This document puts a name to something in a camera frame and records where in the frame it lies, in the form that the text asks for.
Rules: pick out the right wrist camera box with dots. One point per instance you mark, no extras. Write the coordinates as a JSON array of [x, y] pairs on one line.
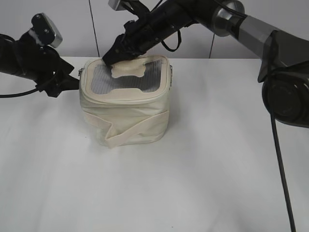
[[116, 5]]

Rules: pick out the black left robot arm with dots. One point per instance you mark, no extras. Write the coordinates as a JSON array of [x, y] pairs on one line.
[[9, 59]]

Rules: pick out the silver ring zipper pull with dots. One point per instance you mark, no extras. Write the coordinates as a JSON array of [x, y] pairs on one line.
[[80, 72]]

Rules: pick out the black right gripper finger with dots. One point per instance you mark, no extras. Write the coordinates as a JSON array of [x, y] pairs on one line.
[[120, 51]]

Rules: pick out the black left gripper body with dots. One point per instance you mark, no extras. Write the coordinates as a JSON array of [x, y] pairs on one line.
[[42, 65]]

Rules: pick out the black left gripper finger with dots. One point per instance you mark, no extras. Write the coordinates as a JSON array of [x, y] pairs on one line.
[[65, 82]]

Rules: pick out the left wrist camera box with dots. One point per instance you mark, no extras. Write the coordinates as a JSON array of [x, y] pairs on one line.
[[45, 30]]

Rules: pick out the cream fabric zipper bag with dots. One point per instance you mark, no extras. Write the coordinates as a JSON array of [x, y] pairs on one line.
[[126, 103]]

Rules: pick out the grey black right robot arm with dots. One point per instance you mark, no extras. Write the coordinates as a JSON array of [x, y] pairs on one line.
[[284, 71]]

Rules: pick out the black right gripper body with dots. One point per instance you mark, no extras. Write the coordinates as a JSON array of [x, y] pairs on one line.
[[145, 33]]

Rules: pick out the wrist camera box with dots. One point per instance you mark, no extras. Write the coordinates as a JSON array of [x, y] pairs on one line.
[[116, 5], [45, 30]]

